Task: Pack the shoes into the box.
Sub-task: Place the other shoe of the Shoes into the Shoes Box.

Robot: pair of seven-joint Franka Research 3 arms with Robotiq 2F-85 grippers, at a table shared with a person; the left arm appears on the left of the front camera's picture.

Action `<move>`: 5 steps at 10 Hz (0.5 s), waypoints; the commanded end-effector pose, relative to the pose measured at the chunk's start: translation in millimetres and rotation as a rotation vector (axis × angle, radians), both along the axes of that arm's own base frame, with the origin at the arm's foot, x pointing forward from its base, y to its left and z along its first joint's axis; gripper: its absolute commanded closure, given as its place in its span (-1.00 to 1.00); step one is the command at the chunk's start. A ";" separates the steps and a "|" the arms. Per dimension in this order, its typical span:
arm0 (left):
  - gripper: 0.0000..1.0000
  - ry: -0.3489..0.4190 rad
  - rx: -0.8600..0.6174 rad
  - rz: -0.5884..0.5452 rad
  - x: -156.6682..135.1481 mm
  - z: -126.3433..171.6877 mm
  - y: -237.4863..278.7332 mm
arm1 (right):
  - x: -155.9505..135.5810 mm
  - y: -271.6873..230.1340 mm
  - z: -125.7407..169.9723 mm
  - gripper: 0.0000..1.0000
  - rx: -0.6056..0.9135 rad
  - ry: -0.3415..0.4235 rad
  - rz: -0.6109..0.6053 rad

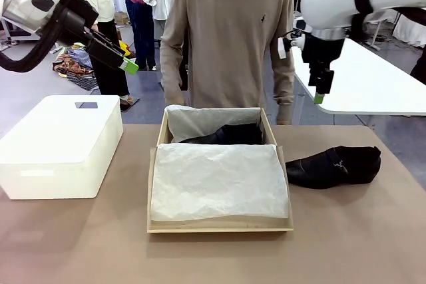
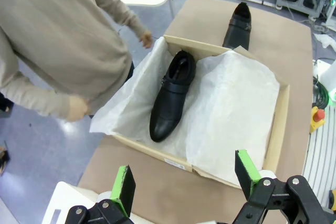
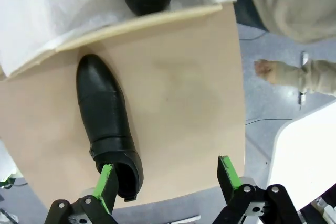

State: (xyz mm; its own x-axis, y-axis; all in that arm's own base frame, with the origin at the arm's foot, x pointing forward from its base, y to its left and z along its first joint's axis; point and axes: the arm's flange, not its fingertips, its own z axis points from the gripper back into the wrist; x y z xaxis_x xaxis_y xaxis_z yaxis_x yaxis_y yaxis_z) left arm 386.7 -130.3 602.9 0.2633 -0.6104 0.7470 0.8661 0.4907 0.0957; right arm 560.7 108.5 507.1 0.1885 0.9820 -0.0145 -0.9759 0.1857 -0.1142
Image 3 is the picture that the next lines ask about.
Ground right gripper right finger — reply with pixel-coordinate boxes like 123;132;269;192
214;155;302;224

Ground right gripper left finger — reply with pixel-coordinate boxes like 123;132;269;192
44;163;119;224

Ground brown cardboard shoe box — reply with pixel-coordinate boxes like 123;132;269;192
0;3;224;79

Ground white tissue paper sheet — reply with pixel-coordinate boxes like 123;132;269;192
0;0;238;78

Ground person's left forearm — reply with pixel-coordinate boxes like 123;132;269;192
272;60;336;95

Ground person's left hand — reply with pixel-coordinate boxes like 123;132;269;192
254;60;279;86

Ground white table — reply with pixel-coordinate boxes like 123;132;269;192
267;100;336;209

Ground person in beige sweater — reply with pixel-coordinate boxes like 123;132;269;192
243;0;336;44

